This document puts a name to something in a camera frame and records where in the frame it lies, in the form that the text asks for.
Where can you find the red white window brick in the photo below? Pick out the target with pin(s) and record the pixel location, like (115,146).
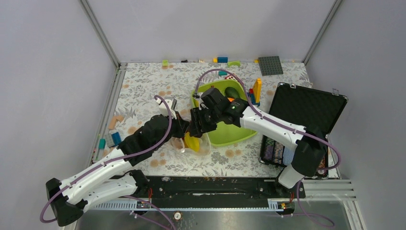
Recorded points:
(230,77)

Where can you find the green arch brick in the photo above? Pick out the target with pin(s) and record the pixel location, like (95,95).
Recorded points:
(234,63)

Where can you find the blue yellow brick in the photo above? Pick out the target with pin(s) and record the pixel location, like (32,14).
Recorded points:
(220,59)

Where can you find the teal block at rail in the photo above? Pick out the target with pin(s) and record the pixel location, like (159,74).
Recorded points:
(102,143)

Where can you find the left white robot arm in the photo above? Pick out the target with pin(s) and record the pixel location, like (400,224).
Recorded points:
(70,198)

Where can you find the L-shaped wooden block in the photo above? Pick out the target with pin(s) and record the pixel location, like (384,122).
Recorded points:
(114,120)

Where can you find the yellow green starfruit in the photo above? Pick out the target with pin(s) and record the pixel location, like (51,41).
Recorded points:
(192,143)

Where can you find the black open case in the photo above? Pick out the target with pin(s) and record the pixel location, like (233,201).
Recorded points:
(301,106)

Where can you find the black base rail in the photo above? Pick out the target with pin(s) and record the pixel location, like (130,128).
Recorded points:
(211,192)

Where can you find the clear zip top bag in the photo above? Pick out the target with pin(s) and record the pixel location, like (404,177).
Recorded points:
(205,147)

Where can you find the blue building brick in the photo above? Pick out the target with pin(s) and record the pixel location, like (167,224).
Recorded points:
(116,138)

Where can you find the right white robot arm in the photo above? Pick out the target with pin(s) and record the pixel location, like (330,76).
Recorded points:
(308,148)

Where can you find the dark green avocado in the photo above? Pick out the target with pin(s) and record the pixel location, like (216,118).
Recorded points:
(231,92)

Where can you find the grey building baseplate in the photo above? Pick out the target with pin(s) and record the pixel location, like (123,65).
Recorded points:
(270,65)

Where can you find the green plastic tray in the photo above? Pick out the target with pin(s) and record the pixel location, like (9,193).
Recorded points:
(233,132)

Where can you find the grey building brick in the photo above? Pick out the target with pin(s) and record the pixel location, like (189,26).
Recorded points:
(109,140)

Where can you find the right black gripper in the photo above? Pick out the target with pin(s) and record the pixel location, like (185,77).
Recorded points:
(210,128)

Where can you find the yellow blue brick tower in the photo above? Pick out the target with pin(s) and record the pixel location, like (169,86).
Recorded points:
(254,92)

